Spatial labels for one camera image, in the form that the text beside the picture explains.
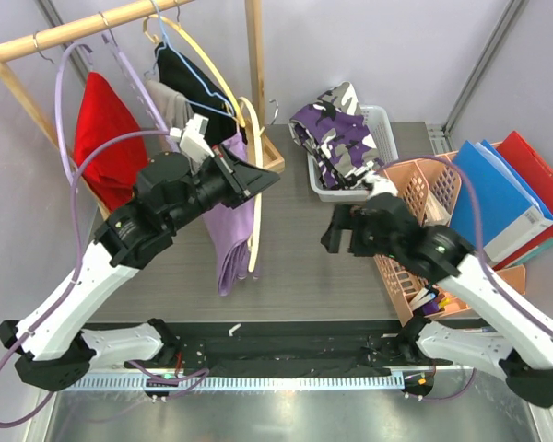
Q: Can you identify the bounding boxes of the purple camouflage trousers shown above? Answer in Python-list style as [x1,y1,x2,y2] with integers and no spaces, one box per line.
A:
[288,81,383,190]

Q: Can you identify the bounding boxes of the wooden clothes rack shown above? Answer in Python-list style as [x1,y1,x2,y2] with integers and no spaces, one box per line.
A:
[0,0,287,222]

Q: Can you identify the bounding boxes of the lilac hanger with red trousers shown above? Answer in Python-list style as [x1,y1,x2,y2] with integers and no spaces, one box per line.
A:
[32,31,96,180]

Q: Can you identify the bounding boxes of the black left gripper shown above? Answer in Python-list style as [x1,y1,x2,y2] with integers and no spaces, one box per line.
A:
[164,143,278,233]

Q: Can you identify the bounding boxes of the white plastic basket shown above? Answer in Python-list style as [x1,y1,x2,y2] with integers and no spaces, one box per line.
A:
[307,105,398,204]

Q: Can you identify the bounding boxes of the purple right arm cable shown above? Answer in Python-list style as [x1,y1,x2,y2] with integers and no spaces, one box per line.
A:
[377,156,553,402]

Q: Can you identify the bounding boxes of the lilac plastic hanger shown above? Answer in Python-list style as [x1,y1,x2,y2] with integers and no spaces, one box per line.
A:
[98,11,169,132]

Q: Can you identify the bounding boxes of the red folder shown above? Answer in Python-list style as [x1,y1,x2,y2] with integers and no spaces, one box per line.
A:
[493,131,553,270]

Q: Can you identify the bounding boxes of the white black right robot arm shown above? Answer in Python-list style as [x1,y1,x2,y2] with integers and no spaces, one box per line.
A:
[321,192,553,409]

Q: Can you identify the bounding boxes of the yellow hanger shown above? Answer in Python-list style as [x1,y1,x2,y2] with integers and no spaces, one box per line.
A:
[142,14,245,127]

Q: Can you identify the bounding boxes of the grey trousers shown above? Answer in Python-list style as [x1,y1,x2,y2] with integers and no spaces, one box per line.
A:
[145,79,194,129]

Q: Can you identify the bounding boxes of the light blue hanger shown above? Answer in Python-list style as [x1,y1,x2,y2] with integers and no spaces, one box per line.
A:
[151,1,236,120]

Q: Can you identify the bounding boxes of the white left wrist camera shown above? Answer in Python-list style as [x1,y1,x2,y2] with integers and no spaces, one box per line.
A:
[169,114,215,163]

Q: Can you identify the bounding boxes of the blue folder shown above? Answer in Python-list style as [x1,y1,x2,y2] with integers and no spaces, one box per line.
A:
[453,141,553,266]

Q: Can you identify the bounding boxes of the black trousers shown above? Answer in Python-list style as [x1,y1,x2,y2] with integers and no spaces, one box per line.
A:
[157,49,247,145]

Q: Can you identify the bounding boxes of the pink desk organizer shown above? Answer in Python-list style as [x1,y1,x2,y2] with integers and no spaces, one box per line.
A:
[368,155,526,324]

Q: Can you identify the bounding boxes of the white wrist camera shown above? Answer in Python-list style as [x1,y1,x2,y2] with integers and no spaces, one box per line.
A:
[169,114,215,163]
[361,171,398,199]

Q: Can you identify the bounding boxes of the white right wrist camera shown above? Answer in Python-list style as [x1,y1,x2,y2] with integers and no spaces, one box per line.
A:
[361,171,398,199]

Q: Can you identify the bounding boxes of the cream white hanger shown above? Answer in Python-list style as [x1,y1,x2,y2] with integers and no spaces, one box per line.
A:
[238,97,270,273]

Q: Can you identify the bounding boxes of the red trousers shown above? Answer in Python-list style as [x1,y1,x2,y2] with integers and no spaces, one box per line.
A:
[73,72,148,212]

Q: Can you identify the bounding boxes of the white slotted cable duct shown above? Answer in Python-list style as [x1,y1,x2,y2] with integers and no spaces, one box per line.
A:
[65,371,405,392]

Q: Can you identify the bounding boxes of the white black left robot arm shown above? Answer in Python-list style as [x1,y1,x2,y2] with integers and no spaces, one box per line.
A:
[0,145,279,392]

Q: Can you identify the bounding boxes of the teal folder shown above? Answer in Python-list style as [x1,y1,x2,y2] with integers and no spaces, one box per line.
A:
[513,237,553,265]

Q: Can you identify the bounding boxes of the aluminium rail frame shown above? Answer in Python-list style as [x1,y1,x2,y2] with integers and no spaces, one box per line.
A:
[25,335,553,442]

